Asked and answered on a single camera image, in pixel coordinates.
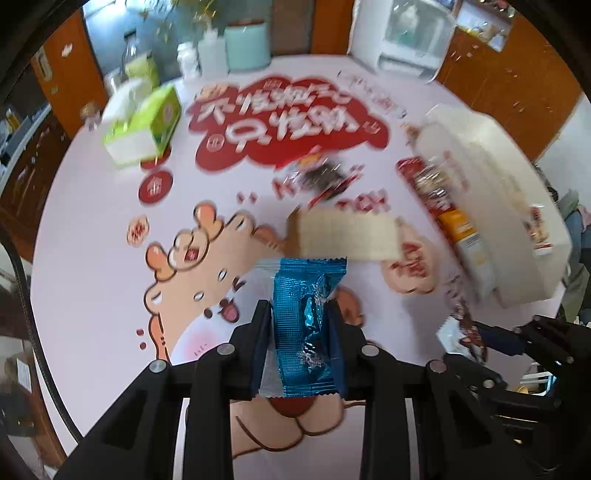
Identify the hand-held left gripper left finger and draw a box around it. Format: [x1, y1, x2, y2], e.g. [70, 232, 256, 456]
[55, 300, 273, 480]

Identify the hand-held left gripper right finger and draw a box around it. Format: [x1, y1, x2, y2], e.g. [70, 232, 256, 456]
[328, 302, 550, 480]

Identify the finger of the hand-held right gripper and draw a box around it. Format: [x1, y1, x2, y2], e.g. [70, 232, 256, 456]
[443, 353, 561, 409]
[475, 315, 591, 370]

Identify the brown snack bar packet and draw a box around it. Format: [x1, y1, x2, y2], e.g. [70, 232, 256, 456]
[438, 300, 490, 361]

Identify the blue foil snack packet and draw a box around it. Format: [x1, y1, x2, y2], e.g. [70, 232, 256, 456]
[256, 256, 348, 400]

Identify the orange oat bar packet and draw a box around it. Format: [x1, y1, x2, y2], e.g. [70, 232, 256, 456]
[436, 208, 497, 296]

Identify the white plastic tray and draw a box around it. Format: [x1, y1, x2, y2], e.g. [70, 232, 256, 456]
[411, 104, 573, 310]

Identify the clear red nut packet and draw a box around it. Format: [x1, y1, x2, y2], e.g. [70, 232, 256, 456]
[396, 157, 455, 213]

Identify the beige cracker packet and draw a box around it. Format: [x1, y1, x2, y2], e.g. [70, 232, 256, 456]
[286, 209, 403, 261]

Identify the person's grey jacket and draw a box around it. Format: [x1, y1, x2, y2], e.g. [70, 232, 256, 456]
[536, 166, 591, 324]

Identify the green tissue box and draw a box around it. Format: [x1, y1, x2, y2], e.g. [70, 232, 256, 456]
[102, 83, 183, 167]

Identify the wooden cabinet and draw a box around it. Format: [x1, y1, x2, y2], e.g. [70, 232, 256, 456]
[434, 18, 583, 162]

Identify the small glass jar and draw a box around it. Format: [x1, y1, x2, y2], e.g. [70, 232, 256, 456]
[79, 104, 102, 132]

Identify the white pill bottle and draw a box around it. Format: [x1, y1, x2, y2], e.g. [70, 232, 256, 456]
[177, 41, 200, 79]

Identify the white squeeze bottle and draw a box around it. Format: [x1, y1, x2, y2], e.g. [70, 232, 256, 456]
[198, 23, 229, 77]

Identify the mint green canister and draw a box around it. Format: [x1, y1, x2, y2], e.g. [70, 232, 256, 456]
[225, 21, 271, 72]

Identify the glass bottle with green label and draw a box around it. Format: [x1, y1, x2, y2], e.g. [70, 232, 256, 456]
[121, 32, 160, 86]

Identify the white countertop appliance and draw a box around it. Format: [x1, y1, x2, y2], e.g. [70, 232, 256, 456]
[348, 0, 458, 84]

